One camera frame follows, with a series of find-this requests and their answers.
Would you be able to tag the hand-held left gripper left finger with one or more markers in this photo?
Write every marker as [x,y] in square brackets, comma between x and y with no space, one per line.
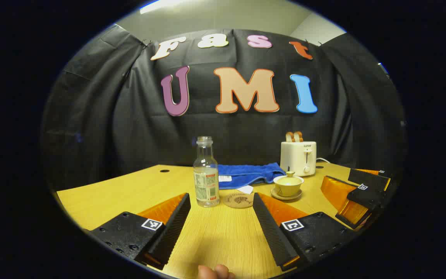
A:
[172,228]

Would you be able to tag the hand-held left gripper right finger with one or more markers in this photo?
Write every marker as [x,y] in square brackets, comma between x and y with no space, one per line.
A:
[271,232]

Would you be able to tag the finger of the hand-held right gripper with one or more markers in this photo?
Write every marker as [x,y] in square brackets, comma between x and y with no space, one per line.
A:
[366,195]
[370,177]

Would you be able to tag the round cork coaster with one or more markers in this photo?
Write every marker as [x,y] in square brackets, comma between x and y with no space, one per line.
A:
[238,200]

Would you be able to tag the cream ceramic teacup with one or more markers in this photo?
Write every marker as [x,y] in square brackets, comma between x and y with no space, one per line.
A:
[288,190]

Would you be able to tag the clear plastic water bottle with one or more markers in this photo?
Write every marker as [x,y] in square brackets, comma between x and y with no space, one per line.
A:
[206,182]

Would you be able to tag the cream ceramic saucer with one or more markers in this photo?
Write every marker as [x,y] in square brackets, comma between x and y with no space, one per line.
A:
[285,197]

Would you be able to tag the blue towel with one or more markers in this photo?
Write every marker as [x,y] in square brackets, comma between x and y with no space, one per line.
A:
[246,174]

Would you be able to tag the white toaster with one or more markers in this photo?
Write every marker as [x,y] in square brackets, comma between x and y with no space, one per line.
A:
[294,159]

